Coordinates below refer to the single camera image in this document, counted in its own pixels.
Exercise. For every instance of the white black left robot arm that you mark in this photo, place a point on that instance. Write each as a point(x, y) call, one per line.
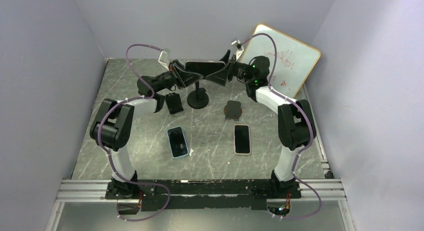
point(113, 122)

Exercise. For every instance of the white cased phone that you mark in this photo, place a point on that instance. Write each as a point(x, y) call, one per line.
point(242, 140)

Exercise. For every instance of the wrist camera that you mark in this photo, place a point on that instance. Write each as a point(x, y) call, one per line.
point(239, 49)
point(163, 58)

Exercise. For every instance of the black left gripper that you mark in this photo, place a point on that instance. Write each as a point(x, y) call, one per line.
point(186, 78)

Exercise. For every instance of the black round base phone stand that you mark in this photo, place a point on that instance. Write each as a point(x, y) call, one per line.
point(198, 99)

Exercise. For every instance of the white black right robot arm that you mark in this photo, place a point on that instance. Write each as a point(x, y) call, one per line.
point(295, 124)

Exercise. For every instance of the aluminium rail frame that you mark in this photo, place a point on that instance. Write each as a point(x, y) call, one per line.
point(319, 190)

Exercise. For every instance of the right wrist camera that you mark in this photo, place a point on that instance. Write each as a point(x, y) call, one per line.
point(239, 49)

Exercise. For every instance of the black folding phone stand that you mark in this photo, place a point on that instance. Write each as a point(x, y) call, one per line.
point(174, 103)

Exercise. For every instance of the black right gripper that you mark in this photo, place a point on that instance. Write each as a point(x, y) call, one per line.
point(220, 76)

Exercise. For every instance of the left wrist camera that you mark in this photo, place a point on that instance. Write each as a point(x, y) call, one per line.
point(163, 58)

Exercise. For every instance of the purple phone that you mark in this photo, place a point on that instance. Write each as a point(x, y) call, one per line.
point(204, 68)

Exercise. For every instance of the blue cased phone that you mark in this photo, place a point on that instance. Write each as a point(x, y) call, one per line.
point(177, 142)

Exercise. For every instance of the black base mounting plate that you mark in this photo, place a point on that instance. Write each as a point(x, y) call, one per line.
point(174, 194)

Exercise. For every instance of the yellow framed whiteboard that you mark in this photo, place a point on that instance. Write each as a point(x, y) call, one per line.
point(294, 59)

